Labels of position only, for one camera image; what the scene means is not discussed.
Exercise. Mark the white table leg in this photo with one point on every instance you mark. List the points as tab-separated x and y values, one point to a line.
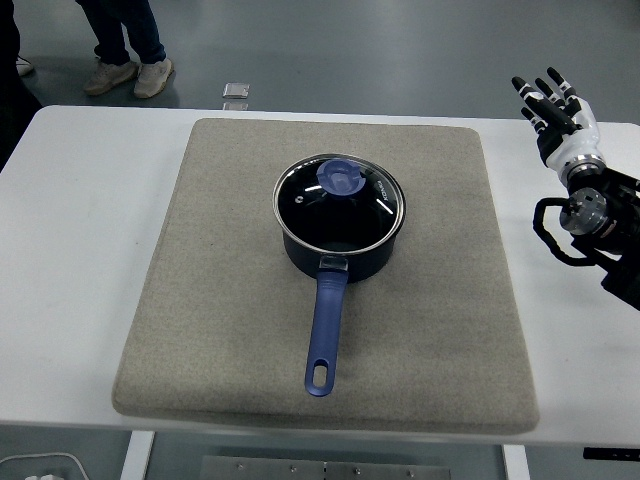
137	457
516	465

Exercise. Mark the person with beige shoes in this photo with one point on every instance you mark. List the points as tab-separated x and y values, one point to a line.
145	30

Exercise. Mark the silver floor socket plate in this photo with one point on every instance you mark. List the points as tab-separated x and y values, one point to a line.
236	90

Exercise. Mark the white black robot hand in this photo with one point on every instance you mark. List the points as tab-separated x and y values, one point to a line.
575	140

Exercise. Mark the grey metal plate with screws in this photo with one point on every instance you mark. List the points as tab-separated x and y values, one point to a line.
325	470

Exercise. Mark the beige fabric mat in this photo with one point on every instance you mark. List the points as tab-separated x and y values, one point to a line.
200	300

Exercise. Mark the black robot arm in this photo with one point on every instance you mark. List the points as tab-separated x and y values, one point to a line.
590	210

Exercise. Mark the black bar under table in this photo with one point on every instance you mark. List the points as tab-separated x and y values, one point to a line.
612	453

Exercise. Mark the glass pot lid blue knob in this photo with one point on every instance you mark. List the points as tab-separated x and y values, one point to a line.
340	178

